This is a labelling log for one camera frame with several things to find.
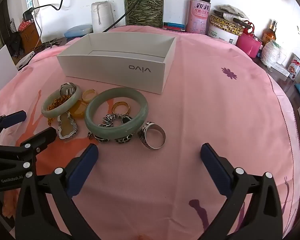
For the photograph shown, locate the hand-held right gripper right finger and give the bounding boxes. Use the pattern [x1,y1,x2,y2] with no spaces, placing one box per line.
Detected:
[200,143,284,240]

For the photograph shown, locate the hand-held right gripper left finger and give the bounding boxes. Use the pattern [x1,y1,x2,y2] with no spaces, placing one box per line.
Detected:
[15,143,100,240]

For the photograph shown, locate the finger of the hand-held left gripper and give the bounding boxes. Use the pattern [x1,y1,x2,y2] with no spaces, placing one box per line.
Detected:
[0,127,57,170]
[0,110,27,144]

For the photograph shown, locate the framed jade pendant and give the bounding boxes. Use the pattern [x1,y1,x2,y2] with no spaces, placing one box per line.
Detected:
[56,112,78,140]

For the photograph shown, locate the pale jade bangle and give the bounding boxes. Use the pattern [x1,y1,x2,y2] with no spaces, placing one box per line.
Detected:
[41,84,82,119]

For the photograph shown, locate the amber bead bracelet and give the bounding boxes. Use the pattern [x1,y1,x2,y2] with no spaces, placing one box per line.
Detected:
[47,94,70,127]

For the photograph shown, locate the green jade bangle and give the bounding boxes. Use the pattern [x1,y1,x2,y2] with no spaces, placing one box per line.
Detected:
[84,87,149,140]

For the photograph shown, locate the amber oval disc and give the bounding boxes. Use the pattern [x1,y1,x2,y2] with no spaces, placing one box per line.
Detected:
[69,100,88,118]

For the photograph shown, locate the silver chain bracelet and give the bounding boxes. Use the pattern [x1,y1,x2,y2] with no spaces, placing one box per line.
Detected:
[87,114,135,144]

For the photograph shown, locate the plain silver ring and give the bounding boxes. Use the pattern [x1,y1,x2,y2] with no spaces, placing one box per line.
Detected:
[59,82,77,96]

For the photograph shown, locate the cream ring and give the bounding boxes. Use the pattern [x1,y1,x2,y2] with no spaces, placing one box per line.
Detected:
[81,89,98,103]

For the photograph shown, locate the patterned silver ring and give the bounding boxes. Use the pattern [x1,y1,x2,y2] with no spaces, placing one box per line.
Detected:
[137,121,166,150]

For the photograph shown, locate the gold ring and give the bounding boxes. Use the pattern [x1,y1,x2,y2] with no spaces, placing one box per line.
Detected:
[112,101,132,115]

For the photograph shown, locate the white cardboard box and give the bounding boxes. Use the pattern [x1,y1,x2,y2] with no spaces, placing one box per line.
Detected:
[56,32,177,95]

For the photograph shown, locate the white foam board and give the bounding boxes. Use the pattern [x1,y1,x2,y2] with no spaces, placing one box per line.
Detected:
[0,44,18,105]

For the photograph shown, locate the white router box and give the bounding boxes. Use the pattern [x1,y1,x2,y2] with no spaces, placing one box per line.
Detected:
[15,51,35,71]

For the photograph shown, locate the pink printed cloth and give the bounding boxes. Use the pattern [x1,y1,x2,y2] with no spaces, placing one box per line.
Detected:
[0,25,300,240]

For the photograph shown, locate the dark plaid cloth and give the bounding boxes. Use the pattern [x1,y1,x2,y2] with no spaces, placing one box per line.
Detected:
[7,31,23,58]

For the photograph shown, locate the brown wooden cabinet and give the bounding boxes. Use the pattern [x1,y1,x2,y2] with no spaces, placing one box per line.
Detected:
[19,21,42,53]

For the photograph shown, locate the red patterned cloth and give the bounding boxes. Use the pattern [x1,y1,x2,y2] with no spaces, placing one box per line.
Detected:
[17,20,32,32]

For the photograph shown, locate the black plug adapter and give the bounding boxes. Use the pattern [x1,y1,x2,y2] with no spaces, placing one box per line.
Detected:
[23,8,37,22]

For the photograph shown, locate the blue oval case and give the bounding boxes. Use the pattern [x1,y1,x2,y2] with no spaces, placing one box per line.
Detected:
[64,24,93,38]

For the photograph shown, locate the flat white box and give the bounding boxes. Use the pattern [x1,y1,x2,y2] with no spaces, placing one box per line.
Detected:
[269,64,290,78]

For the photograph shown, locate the magenta plastic cup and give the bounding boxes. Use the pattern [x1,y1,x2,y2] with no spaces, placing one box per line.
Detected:
[236,26,263,58]

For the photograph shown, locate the white thread spool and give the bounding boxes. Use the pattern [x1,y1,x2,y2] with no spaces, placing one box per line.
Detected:
[91,1,115,33]

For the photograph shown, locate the small red white box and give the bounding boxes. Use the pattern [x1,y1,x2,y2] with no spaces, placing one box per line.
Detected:
[287,53,300,80]

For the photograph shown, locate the gold patterned white tin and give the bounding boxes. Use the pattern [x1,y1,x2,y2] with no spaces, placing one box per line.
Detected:
[208,14,244,46]

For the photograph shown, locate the amber pump bottle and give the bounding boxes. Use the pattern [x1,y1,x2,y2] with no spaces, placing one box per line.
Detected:
[262,19,277,46]

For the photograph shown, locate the blue red flat box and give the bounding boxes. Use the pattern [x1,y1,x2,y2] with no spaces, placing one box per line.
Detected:
[163,22,185,32]

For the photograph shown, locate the pink cylindrical tin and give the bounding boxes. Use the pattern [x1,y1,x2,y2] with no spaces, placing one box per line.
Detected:
[185,0,210,35]

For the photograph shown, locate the grey plastic bag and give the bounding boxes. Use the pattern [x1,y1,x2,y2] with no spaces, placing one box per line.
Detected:
[214,4,250,24]

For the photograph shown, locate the green glass jar of seeds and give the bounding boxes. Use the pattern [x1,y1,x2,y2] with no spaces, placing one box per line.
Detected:
[122,0,165,28]

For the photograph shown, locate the tangled dark cables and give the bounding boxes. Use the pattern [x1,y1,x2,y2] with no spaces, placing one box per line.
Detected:
[31,38,63,53]

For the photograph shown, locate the white power cable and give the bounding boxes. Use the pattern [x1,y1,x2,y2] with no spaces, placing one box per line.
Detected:
[32,7,44,44]

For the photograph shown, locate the white string roll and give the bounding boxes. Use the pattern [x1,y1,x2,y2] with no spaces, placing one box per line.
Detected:
[261,39,288,68]

